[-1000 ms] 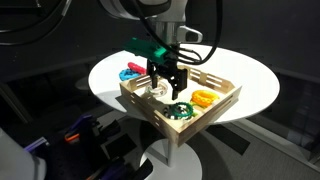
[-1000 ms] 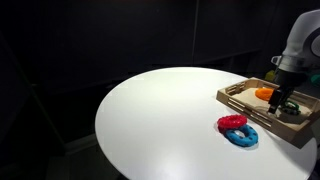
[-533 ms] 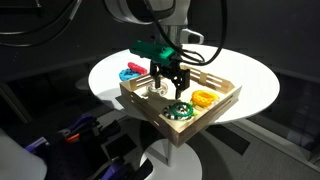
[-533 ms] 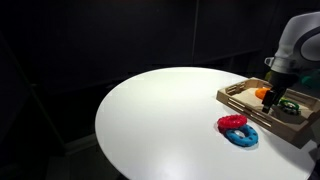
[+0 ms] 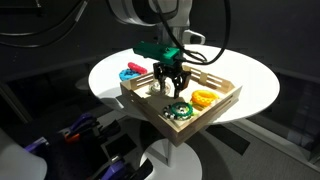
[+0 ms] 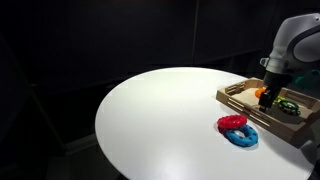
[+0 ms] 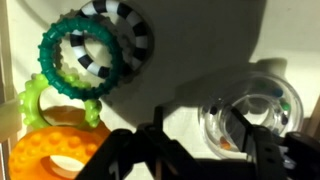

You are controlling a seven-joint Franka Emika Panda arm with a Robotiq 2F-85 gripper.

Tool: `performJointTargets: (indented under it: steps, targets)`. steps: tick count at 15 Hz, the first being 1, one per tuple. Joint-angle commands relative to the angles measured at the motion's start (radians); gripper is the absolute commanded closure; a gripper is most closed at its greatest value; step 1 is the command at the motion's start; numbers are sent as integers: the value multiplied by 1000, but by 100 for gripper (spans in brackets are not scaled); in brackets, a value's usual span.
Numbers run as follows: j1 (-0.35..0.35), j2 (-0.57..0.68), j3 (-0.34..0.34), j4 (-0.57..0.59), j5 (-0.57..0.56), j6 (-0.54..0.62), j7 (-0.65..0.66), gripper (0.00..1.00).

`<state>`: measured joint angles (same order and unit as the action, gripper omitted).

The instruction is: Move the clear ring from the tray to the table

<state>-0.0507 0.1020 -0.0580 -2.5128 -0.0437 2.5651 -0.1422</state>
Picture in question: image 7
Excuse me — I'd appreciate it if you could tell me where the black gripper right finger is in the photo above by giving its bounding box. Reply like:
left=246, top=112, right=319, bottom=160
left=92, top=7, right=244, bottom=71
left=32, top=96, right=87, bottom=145
left=229, top=106, right=320, bottom=180

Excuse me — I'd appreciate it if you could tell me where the black white striped ring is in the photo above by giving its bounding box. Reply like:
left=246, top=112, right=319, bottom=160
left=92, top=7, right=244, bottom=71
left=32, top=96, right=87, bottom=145
left=68, top=0, right=154, bottom=79

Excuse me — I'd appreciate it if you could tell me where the light green knobby ring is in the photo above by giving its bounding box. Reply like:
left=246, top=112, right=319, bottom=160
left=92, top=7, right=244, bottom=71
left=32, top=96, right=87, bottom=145
left=18, top=69, right=103, bottom=130

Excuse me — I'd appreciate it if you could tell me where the dark green beaded ring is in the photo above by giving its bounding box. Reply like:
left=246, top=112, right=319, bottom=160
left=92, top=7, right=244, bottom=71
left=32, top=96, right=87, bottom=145
left=38, top=16, right=125, bottom=101

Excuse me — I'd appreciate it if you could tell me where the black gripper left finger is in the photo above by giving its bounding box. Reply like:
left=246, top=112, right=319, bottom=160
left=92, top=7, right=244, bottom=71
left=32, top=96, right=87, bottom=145
left=74, top=105, right=201, bottom=180

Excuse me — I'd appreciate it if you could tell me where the clear ring with beads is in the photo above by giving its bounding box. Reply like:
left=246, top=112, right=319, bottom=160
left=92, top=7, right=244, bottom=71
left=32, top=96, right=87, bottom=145
left=198, top=71, right=305, bottom=160

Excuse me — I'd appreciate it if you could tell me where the orange bumpy ring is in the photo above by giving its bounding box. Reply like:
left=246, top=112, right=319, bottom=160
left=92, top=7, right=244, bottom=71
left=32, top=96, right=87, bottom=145
left=8, top=114, right=113, bottom=180

